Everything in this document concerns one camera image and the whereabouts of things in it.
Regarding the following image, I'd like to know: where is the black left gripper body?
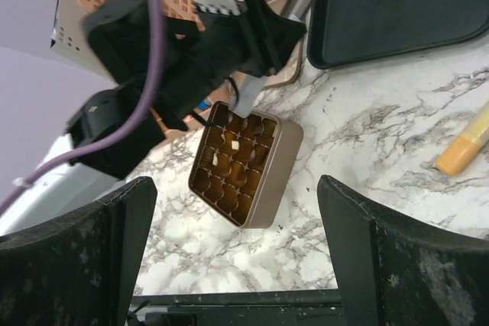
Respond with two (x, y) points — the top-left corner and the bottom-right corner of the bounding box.
(82, 0), (306, 128)

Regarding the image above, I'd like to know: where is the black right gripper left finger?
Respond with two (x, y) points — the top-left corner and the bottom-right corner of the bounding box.
(1, 177), (157, 325)

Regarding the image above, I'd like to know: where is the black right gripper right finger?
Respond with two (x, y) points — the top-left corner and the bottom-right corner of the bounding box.
(317, 175), (488, 325)

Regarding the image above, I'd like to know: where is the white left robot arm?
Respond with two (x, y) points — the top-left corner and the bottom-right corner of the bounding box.
(1, 0), (307, 234)

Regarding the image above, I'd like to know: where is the gold chocolate tin box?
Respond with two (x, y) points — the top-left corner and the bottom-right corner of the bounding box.
(188, 102), (303, 229)

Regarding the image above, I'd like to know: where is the blue grey small bottle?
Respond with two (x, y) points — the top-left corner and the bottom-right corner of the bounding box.
(197, 98), (212, 111)

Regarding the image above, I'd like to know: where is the rose gold tin lid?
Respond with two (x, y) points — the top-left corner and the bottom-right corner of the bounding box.
(264, 0), (304, 90)

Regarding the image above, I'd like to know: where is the tan stick on table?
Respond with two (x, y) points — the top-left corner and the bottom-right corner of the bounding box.
(436, 103), (488, 176)

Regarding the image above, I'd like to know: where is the black plastic tray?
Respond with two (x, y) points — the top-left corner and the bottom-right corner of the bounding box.
(307, 0), (488, 69)

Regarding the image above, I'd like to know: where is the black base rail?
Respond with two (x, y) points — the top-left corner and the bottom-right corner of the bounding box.
(126, 289), (346, 326)

